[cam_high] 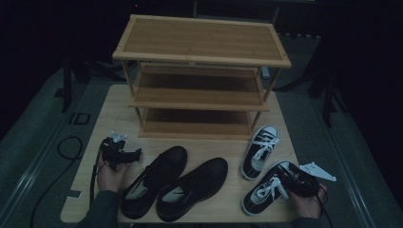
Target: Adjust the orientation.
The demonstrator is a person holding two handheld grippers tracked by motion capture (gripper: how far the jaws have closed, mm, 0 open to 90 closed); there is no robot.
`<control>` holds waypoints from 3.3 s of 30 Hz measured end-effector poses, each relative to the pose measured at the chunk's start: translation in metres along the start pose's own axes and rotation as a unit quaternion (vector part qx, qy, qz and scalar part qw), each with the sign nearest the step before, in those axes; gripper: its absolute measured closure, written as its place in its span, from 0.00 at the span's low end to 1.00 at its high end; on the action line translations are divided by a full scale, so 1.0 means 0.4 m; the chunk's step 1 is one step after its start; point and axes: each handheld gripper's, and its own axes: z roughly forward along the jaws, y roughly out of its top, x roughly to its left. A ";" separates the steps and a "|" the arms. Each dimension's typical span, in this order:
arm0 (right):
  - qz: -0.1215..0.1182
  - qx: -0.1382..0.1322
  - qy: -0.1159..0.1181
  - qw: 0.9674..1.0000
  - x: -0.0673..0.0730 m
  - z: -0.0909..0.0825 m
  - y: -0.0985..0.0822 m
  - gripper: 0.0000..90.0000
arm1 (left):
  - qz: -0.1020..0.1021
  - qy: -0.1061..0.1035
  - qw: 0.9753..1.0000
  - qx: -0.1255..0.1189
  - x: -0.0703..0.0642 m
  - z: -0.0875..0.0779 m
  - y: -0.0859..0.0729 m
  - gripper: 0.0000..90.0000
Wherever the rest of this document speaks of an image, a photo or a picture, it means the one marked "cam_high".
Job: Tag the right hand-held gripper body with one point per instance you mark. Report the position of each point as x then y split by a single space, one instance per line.
304 185

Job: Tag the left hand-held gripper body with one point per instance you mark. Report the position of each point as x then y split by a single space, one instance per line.
114 152

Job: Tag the black white canvas sneaker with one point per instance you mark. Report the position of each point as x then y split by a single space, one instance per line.
263 202
250 161

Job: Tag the black leather shoe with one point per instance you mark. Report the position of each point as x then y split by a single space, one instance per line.
206 177
164 164

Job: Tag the wooden three-tier shoe rack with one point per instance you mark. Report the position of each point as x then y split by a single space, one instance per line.
202 41

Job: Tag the person's right hand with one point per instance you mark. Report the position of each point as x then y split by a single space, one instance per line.
305 205

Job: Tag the dark metal stand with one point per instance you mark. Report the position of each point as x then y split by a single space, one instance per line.
66 88
329 101

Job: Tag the small grey block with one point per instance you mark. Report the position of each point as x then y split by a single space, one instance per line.
265 72

